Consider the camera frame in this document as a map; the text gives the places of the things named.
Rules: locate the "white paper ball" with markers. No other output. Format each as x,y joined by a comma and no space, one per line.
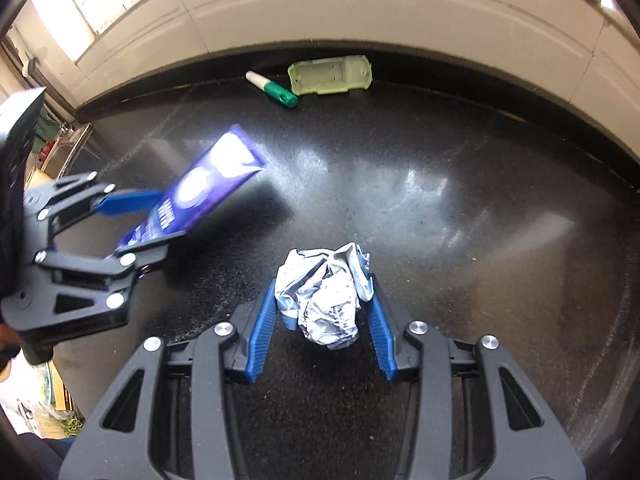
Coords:
320,291

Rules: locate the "stainless steel sink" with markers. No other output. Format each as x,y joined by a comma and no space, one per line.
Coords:
64,149

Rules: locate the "purple toothpaste tube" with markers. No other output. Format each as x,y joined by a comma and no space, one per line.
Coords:
232,160

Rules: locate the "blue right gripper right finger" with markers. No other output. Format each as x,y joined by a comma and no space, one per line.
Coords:
382,336

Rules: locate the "green white marker pen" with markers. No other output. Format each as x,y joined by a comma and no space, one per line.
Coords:
276,92

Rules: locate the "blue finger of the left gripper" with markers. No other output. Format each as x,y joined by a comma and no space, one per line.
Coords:
127,201
150,254

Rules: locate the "light green plastic tray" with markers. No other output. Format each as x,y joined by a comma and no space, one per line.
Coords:
330,75

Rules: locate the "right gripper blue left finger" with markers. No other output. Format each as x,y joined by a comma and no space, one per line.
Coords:
259,332

